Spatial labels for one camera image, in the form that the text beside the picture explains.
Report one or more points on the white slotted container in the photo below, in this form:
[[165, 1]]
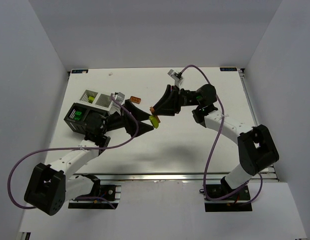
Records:
[[102, 100]]

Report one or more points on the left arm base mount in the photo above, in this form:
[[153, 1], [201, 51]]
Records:
[[88, 192]]

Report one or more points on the aluminium table edge rail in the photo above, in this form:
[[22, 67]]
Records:
[[271, 177]]

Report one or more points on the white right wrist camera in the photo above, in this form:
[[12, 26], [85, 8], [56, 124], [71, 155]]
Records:
[[178, 78]]

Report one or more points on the lime slope lego piece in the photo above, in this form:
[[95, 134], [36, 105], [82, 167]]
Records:
[[155, 121]]

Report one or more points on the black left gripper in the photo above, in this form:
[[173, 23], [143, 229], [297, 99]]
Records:
[[126, 118]]

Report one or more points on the orange lego brick with lime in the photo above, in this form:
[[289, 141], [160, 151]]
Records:
[[153, 111]]

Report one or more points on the lime long lego brick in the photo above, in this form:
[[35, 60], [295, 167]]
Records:
[[91, 99]]

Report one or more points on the brown lego brick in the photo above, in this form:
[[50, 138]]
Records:
[[135, 100]]

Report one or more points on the black slotted container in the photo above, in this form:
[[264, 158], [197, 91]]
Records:
[[83, 118]]

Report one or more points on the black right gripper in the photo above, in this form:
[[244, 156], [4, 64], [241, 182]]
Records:
[[177, 99]]

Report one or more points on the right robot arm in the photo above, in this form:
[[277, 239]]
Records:
[[210, 117]]

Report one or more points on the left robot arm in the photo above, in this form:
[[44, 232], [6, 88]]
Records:
[[53, 184]]

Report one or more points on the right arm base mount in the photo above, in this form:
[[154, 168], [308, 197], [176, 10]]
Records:
[[232, 204]]

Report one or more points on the green two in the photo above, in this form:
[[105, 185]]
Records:
[[78, 114]]

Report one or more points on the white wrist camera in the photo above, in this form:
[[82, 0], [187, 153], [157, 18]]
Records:
[[117, 100], [178, 78]]

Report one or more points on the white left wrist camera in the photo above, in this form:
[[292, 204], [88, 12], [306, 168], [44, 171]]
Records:
[[117, 100]]

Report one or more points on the right side table rail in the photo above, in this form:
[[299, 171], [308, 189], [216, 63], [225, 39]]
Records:
[[255, 117]]

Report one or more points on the blue corner sticker left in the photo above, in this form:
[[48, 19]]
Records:
[[79, 71]]

